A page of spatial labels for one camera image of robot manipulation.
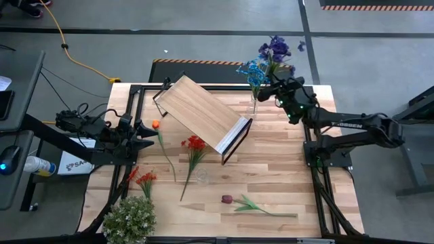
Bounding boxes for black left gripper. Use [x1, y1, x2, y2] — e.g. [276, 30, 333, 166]
[115, 113, 159, 155]

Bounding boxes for black metal beam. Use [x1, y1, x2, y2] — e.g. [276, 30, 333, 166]
[20, 113, 98, 163]

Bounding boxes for narrow clear glass vase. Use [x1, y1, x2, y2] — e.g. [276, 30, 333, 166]
[248, 94, 260, 117]

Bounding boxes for black metal stand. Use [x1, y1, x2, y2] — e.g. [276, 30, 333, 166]
[393, 84, 434, 198]

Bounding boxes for dark red artificial tulip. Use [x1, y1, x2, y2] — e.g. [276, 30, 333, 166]
[221, 193, 298, 218]

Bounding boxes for white bottle with blue cap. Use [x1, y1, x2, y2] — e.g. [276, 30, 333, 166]
[23, 155, 57, 178]

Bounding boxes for black phone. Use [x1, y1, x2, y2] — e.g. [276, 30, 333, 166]
[0, 89, 16, 121]

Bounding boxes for white paper sheet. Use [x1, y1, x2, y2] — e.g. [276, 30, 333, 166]
[0, 75, 13, 92]

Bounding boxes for black mat with hazard stripe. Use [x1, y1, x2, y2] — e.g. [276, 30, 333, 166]
[318, 0, 434, 12]
[148, 58, 293, 84]

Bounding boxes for wide clear glass carafe vase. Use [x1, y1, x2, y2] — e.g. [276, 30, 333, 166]
[195, 167, 210, 186]

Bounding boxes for black computer mouse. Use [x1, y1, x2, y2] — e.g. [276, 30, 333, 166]
[0, 145, 22, 176]

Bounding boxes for black aluminium table frame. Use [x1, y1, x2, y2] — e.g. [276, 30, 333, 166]
[79, 83, 366, 244]

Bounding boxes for purple artificial flower bunch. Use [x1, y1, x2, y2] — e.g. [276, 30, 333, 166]
[258, 35, 307, 81]

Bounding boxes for white printed cardboard box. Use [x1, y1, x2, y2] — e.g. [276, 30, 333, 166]
[56, 136, 98, 176]

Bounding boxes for blue artificial flower bunch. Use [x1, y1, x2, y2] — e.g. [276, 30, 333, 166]
[236, 60, 271, 115]

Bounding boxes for green bush with white flowers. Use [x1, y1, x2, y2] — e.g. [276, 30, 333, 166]
[102, 195, 158, 244]

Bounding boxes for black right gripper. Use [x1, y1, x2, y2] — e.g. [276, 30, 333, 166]
[256, 73, 320, 125]

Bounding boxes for red artificial flower bunch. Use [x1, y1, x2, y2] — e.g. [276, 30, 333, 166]
[179, 135, 208, 202]

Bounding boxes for thin black floor cable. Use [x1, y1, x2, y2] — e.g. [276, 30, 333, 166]
[40, 66, 110, 99]
[39, 71, 110, 120]

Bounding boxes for orange-red artificial flower sprig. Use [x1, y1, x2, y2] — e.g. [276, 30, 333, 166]
[126, 165, 158, 201]

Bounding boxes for grey desk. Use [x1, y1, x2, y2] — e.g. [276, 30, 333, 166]
[0, 50, 47, 211]

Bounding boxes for wooden table with black legs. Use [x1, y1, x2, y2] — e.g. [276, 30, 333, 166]
[152, 71, 254, 166]

